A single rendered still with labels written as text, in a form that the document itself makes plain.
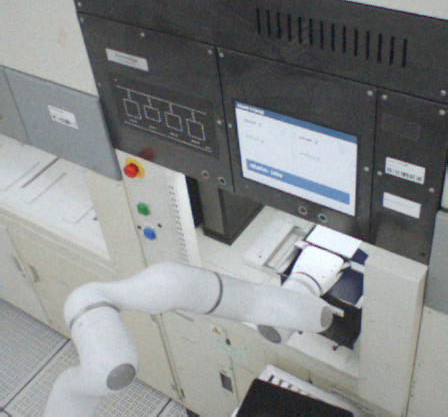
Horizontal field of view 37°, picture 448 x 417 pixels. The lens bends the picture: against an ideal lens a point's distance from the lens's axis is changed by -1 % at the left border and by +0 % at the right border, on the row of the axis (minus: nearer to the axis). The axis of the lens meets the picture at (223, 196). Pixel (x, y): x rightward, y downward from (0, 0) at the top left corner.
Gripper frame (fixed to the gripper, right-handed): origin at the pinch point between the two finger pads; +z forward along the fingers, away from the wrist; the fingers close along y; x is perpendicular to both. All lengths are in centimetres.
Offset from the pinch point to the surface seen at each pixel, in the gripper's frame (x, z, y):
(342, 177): 31.8, -10.0, 6.1
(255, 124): 38.4, -10.1, -14.3
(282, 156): 32.0, -10.1, -8.0
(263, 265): -35.0, 10.1, -30.2
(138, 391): -125, -12, -86
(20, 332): -126, -17, -155
